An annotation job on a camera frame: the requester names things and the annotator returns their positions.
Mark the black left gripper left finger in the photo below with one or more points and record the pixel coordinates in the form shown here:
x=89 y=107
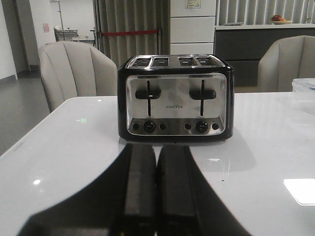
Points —
x=120 y=202

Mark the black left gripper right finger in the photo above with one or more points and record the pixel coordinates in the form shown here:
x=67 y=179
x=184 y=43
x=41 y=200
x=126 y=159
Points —
x=187 y=205

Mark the black and chrome toaster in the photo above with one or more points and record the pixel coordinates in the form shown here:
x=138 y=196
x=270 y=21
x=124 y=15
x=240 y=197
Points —
x=175 y=98

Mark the beige armchair left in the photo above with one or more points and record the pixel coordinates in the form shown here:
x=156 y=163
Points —
x=71 y=69

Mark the beige armchair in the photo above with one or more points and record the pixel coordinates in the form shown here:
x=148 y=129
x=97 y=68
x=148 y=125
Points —
x=287 y=59
x=71 y=69

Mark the clear plastic container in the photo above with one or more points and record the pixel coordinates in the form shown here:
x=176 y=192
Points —
x=303 y=85

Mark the grey sideboard counter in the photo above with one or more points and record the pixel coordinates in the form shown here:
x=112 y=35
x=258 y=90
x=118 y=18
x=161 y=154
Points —
x=242 y=47

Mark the red barrier belt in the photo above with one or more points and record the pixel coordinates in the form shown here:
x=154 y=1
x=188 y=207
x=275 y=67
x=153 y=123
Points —
x=125 y=33

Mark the metal trolley in background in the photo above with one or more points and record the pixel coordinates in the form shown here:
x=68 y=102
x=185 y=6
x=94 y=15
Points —
x=65 y=34

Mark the beige armchair right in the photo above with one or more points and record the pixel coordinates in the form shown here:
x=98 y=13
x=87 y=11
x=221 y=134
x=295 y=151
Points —
x=287 y=59

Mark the white drawer cabinet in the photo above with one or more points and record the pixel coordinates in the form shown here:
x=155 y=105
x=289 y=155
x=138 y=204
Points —
x=192 y=26

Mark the fruit bowl on counter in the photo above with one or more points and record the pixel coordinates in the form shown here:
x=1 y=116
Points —
x=279 y=20

